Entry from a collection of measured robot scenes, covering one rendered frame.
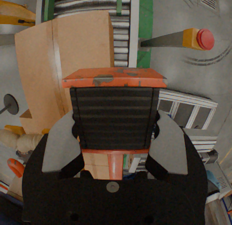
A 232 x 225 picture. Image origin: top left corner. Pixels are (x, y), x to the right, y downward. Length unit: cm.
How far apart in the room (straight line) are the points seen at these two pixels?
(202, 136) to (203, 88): 119
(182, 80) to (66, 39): 141
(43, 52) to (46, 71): 7
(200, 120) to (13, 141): 180
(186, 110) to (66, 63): 138
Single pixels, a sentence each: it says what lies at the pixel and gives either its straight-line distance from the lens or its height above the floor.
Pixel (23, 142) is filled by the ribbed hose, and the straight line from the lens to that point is 33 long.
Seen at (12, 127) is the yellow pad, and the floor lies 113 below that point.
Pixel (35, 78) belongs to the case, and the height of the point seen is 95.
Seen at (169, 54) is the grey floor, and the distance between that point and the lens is 148.
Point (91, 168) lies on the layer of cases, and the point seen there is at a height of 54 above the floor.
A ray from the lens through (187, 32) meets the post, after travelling 47.
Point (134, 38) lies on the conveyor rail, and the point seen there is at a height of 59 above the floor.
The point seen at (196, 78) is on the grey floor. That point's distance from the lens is 172.
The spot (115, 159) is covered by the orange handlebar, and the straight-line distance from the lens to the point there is 17.
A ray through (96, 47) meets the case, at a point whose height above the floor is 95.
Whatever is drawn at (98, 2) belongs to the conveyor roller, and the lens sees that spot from 89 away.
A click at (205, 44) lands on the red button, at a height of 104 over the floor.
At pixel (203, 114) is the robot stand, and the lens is 175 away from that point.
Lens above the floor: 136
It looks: 62 degrees down
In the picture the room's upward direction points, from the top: 176 degrees counter-clockwise
